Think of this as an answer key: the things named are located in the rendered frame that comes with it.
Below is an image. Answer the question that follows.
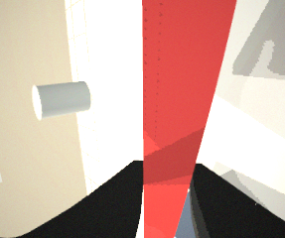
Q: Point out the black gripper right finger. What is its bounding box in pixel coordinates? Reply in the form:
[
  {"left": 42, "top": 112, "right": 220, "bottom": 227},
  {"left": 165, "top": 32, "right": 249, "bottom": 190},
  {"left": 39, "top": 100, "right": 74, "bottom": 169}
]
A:
[{"left": 190, "top": 163, "right": 285, "bottom": 238}]

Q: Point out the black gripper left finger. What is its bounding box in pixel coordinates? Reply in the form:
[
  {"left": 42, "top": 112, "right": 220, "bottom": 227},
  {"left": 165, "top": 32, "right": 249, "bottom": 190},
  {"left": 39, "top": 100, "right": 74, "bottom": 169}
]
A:
[{"left": 12, "top": 160, "right": 143, "bottom": 238}]

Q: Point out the grey open box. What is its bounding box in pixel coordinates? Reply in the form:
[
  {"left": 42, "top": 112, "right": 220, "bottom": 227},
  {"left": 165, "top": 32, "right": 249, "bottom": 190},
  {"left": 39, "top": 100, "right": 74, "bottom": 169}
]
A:
[{"left": 175, "top": 192, "right": 197, "bottom": 238}]

